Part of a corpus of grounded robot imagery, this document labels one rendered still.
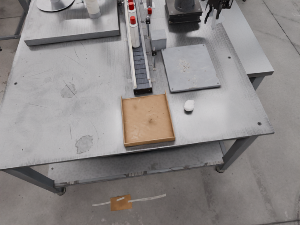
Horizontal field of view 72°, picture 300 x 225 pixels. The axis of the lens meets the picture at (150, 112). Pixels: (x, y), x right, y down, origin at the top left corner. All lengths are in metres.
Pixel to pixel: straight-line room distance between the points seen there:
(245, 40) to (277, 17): 1.95
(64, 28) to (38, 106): 0.64
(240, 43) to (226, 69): 0.27
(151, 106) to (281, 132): 1.48
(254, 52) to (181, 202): 1.25
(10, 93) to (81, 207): 1.03
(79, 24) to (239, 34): 1.16
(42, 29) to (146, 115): 1.04
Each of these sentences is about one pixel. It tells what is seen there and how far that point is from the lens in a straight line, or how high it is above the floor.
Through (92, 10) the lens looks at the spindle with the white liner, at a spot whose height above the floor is 0.94.
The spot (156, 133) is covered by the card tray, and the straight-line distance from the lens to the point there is 1.10.
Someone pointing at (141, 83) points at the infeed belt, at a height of 0.88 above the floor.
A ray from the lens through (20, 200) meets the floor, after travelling 2.18.
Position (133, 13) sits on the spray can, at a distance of 1.45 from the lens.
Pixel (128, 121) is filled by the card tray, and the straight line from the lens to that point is 1.14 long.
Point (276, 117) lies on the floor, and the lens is 2.40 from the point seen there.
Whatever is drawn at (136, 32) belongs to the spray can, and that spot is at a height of 1.00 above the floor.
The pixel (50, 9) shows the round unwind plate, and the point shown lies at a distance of 1.95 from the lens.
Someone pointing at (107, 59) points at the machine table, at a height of 0.83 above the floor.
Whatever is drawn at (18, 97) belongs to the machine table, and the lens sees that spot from 1.49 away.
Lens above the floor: 1.83
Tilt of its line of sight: 59 degrees down
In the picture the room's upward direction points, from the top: 4 degrees counter-clockwise
